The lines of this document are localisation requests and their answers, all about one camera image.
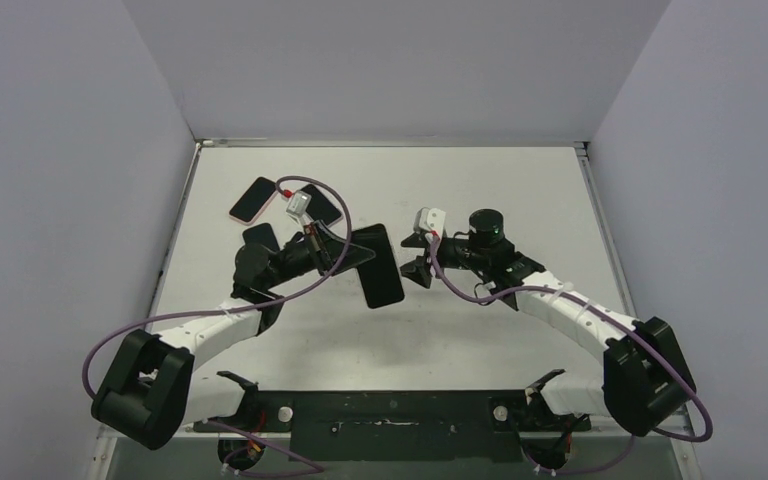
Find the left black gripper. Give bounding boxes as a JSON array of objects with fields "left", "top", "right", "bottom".
[{"left": 265, "top": 220, "right": 376, "bottom": 290}]

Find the black smartphone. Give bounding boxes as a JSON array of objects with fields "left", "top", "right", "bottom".
[{"left": 349, "top": 223, "right": 406, "bottom": 311}]

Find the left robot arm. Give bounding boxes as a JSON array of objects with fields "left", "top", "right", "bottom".
[{"left": 90, "top": 221, "right": 379, "bottom": 450}]

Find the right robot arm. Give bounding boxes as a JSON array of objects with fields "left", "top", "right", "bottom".
[{"left": 400, "top": 208, "right": 712, "bottom": 441}]

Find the phone in lilac case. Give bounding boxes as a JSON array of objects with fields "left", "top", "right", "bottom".
[{"left": 300, "top": 183, "right": 343, "bottom": 228}]

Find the phone in dark case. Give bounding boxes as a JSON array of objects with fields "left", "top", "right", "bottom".
[{"left": 242, "top": 223, "right": 281, "bottom": 252}]

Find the phone in pink case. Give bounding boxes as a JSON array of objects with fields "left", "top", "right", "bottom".
[{"left": 229, "top": 177, "right": 278, "bottom": 225}]

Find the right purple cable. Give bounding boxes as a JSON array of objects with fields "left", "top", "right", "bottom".
[{"left": 427, "top": 233, "right": 715, "bottom": 444}]

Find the purple cable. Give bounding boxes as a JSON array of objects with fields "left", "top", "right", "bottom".
[
  {"left": 427, "top": 233, "right": 715, "bottom": 444},
  {"left": 81, "top": 174, "right": 353, "bottom": 401}
]

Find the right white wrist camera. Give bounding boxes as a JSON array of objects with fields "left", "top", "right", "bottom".
[{"left": 413, "top": 207, "right": 446, "bottom": 237}]

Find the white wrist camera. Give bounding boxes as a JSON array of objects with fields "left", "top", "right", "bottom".
[
  {"left": 413, "top": 207, "right": 446, "bottom": 237},
  {"left": 285, "top": 190, "right": 312, "bottom": 221}
]

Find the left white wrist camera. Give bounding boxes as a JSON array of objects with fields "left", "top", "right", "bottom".
[{"left": 285, "top": 190, "right": 312, "bottom": 221}]

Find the aluminium table frame rail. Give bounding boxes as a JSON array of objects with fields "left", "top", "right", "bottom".
[{"left": 196, "top": 136, "right": 590, "bottom": 156}]

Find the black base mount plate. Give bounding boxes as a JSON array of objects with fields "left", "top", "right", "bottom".
[{"left": 216, "top": 390, "right": 591, "bottom": 462}]

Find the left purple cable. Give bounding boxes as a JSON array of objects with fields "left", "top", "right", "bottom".
[{"left": 81, "top": 174, "right": 353, "bottom": 401}]

